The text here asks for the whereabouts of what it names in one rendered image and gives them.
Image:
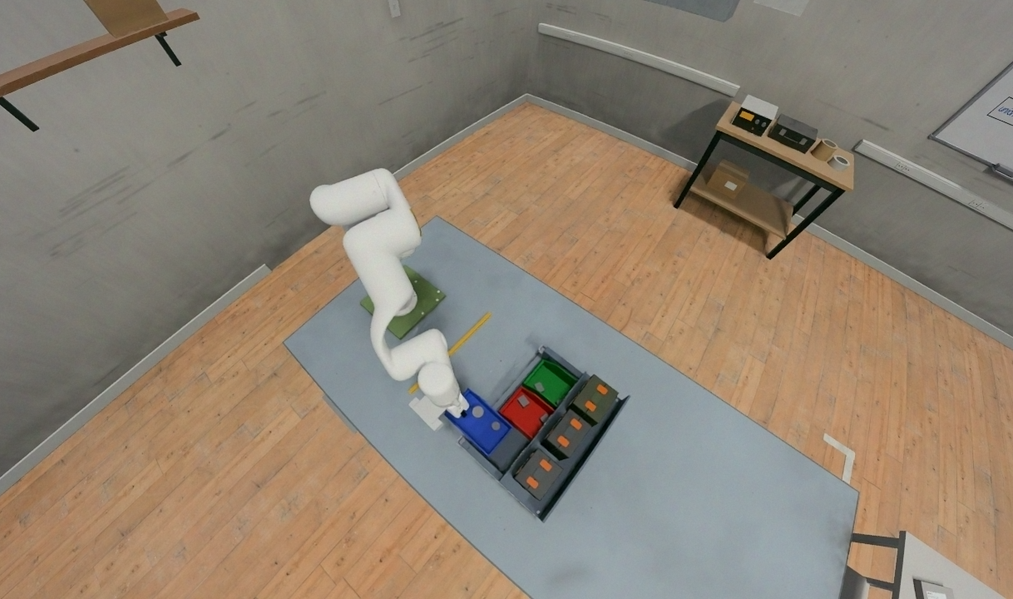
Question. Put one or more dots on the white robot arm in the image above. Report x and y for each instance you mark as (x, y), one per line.
(373, 248)

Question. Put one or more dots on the yellow bar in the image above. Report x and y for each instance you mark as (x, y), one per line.
(458, 344)

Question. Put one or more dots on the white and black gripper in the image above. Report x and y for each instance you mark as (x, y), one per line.
(457, 412)

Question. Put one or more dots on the blue bin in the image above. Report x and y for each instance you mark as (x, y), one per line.
(479, 430)

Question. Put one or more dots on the green open bin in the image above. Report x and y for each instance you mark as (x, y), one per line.
(556, 382)

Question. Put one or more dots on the red open bin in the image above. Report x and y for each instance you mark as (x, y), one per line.
(528, 417)

